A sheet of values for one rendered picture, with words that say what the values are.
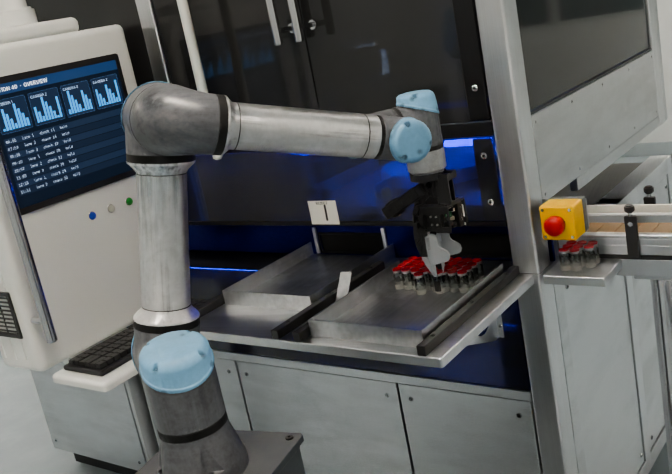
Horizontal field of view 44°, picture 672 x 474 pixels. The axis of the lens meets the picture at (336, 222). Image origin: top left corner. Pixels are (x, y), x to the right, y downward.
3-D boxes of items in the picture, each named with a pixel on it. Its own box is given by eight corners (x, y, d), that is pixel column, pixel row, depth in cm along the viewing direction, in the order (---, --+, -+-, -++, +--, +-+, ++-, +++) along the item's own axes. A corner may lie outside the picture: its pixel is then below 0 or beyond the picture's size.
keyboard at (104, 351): (185, 303, 224) (183, 295, 224) (223, 307, 216) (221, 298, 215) (63, 370, 194) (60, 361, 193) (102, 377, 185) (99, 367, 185)
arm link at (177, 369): (161, 444, 131) (140, 366, 128) (148, 412, 144) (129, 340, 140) (234, 419, 135) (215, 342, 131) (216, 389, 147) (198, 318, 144)
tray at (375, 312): (400, 274, 191) (397, 260, 190) (504, 279, 175) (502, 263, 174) (311, 336, 165) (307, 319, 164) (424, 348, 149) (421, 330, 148)
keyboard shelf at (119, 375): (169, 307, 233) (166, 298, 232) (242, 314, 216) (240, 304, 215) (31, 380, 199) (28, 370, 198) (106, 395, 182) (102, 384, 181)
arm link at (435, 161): (397, 155, 159) (418, 145, 166) (401, 178, 161) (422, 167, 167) (431, 153, 155) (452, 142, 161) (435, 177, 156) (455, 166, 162)
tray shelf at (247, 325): (299, 260, 223) (298, 254, 223) (548, 270, 181) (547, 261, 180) (169, 335, 187) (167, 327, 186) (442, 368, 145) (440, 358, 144)
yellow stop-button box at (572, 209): (555, 229, 175) (551, 196, 173) (589, 229, 171) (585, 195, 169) (541, 241, 170) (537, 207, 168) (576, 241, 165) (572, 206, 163)
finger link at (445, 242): (462, 273, 165) (453, 230, 162) (435, 272, 169) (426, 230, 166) (469, 267, 167) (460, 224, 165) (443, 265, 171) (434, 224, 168)
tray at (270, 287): (312, 254, 220) (310, 241, 219) (395, 257, 204) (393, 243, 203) (225, 304, 194) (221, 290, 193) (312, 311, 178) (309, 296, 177)
